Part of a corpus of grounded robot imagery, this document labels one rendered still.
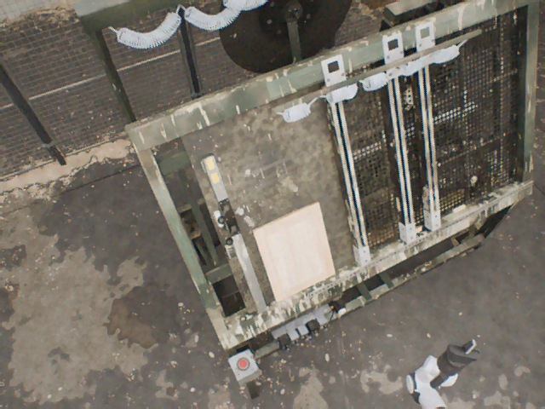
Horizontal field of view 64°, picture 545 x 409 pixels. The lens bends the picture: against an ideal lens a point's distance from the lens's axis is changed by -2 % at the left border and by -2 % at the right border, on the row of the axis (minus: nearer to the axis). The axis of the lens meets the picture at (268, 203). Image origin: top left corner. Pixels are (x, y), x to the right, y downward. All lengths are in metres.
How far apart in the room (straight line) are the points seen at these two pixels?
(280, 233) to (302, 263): 0.25
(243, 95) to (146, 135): 0.43
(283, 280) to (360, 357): 1.14
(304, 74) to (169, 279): 2.18
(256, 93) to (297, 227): 0.76
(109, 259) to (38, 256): 0.61
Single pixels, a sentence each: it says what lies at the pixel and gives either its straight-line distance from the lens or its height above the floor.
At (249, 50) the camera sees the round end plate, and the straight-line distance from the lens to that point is 2.51.
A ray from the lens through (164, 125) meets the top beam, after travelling 1.83.
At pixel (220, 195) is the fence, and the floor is 1.55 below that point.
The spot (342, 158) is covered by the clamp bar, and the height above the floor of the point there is 1.52.
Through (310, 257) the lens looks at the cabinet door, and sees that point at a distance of 2.44.
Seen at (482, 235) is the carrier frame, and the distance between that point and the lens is 3.80.
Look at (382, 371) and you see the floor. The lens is 3.39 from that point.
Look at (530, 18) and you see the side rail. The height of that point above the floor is 1.78.
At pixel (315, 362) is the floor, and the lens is 3.33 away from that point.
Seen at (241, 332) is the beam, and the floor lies 0.86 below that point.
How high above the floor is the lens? 3.25
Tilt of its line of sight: 58 degrees down
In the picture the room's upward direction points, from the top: 3 degrees counter-clockwise
